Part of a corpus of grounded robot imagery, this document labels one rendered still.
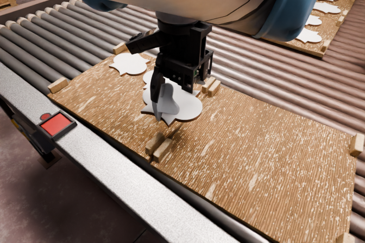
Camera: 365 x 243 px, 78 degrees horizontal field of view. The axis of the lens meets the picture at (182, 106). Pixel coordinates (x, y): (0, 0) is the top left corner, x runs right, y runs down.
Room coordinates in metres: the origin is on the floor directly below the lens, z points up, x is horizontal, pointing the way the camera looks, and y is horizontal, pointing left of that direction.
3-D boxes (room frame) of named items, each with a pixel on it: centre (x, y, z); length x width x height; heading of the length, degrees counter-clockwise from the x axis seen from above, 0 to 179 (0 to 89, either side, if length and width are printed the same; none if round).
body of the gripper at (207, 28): (0.35, 0.00, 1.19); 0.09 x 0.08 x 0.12; 56
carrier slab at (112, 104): (0.55, 0.15, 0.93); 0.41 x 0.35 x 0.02; 56
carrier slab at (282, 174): (0.31, -0.19, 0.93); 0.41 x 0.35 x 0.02; 57
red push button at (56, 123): (0.40, 0.35, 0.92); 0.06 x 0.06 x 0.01; 53
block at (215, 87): (0.53, -0.10, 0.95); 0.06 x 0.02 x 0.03; 147
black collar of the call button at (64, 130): (0.40, 0.35, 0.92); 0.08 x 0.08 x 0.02; 53
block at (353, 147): (0.32, -0.43, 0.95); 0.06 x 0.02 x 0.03; 147
